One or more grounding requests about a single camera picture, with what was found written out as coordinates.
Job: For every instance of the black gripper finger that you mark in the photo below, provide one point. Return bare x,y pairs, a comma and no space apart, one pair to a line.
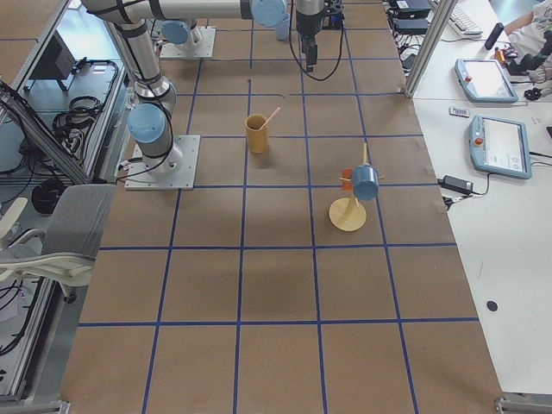
310,52

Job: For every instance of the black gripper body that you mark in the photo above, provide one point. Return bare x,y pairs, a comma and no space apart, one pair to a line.
307,27

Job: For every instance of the light blue plastic cup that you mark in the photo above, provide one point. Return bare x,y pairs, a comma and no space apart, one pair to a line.
282,29

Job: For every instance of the pink chopstick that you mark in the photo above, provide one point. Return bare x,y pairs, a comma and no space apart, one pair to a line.
269,119

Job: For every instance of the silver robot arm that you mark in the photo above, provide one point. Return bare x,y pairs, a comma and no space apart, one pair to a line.
181,33
156,93

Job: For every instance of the yellow cylindrical chopstick holder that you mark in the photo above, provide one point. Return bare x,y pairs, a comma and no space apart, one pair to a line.
256,133

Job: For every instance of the orange hanging mug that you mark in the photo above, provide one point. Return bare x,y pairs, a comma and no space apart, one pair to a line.
346,179

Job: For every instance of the dark blue hanging mug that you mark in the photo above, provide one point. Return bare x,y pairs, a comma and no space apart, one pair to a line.
365,182

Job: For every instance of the wooden mug tree stand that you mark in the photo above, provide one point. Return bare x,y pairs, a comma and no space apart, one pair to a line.
349,214

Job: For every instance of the teach pendant far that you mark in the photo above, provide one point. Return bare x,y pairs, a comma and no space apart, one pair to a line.
484,81

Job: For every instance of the teach pendant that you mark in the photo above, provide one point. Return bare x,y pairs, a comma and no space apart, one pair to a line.
484,81
499,146

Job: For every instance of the black power adapter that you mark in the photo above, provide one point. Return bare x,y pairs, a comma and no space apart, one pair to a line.
455,184

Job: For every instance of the teach pendant near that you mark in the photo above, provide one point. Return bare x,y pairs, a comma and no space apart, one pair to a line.
499,146

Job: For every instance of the brown paper table cover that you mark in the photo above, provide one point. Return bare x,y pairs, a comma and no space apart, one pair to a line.
241,296

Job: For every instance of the grey office chair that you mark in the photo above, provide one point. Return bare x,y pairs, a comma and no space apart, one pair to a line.
64,252

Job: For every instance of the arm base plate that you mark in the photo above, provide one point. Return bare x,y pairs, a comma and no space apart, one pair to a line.
202,50
178,170

